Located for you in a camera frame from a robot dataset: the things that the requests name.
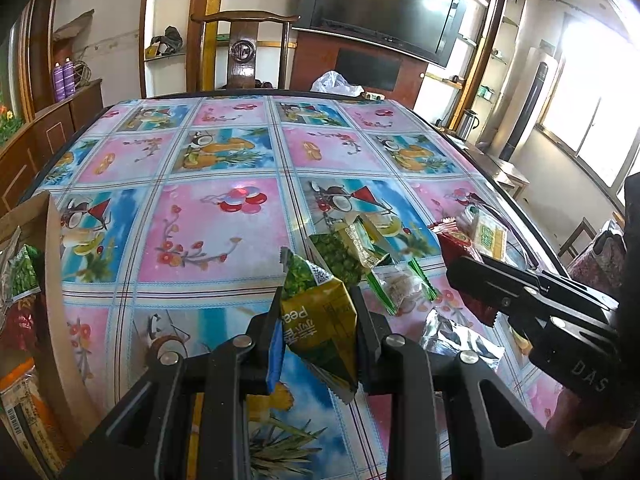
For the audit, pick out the orange cracker pack back side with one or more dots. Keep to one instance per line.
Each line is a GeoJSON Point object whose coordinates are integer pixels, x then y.
{"type": "Point", "coordinates": [33, 425]}

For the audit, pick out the white floor air conditioner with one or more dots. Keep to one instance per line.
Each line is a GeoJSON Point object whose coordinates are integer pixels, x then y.
{"type": "Point", "coordinates": [534, 85]}

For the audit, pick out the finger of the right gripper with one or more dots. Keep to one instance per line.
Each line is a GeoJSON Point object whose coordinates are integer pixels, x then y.
{"type": "Point", "coordinates": [579, 297]}
{"type": "Point", "coordinates": [470, 276]}

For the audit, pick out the white plastic bag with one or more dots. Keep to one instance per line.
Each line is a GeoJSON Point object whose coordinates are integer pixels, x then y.
{"type": "Point", "coordinates": [334, 83]}

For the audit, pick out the green pea bag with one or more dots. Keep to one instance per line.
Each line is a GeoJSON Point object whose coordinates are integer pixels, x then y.
{"type": "Point", "coordinates": [352, 249]}

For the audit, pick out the colourful fruit print tablecloth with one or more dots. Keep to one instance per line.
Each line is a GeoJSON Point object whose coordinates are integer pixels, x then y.
{"type": "Point", "coordinates": [174, 213]}

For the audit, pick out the person's right hand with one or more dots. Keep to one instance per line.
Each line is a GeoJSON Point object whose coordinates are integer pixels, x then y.
{"type": "Point", "coordinates": [590, 432]}

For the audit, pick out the purple bottle left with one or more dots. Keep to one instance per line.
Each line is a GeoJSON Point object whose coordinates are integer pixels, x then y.
{"type": "Point", "coordinates": [58, 83]}

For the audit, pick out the flower mural glass panel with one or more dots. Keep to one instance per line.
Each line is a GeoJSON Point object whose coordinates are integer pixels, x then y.
{"type": "Point", "coordinates": [12, 114]}

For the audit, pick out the steel electric kettle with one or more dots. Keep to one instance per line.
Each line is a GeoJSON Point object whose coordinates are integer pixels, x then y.
{"type": "Point", "coordinates": [469, 120]}

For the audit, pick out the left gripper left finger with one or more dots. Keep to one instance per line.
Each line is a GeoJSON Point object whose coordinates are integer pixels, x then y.
{"type": "Point", "coordinates": [263, 364]}

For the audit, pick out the yellow green pea packet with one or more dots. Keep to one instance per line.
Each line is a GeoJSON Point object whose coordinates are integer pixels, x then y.
{"type": "Point", "coordinates": [320, 323]}

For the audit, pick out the wooden chair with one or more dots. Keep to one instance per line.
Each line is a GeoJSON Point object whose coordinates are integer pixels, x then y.
{"type": "Point", "coordinates": [243, 43]}

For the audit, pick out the wooden side cabinet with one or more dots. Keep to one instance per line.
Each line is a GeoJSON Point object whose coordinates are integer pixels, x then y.
{"type": "Point", "coordinates": [38, 142]}

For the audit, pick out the clear round biscuit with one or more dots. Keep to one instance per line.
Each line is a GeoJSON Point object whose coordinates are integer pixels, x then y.
{"type": "Point", "coordinates": [402, 288]}

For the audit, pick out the purple bottle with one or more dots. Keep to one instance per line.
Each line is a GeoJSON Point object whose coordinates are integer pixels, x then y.
{"type": "Point", "coordinates": [58, 83]}
{"type": "Point", "coordinates": [69, 84]}

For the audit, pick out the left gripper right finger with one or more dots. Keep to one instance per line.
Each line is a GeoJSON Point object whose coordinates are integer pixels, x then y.
{"type": "Point", "coordinates": [371, 330]}

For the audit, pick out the wooden side table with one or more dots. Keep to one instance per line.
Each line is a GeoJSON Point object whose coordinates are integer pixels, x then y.
{"type": "Point", "coordinates": [504, 173]}

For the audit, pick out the silver foil snack bag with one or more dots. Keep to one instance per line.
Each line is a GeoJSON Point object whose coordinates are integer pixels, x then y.
{"type": "Point", "coordinates": [448, 338]}

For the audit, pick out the purple bottle right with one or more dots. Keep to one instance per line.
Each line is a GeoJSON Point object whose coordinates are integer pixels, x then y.
{"type": "Point", "coordinates": [69, 84]}

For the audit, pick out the red triangle snack packet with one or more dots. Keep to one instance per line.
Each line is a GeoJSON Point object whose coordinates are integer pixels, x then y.
{"type": "Point", "coordinates": [20, 331]}

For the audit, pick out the black flat television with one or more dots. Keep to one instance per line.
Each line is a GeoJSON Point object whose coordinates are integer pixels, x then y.
{"type": "Point", "coordinates": [424, 29]}

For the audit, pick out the brown cardboard box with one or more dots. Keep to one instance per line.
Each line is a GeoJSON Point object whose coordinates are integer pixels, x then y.
{"type": "Point", "coordinates": [55, 361]}

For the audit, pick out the green pea triangle packet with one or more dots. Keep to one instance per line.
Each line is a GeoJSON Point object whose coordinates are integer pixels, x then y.
{"type": "Point", "coordinates": [27, 272]}

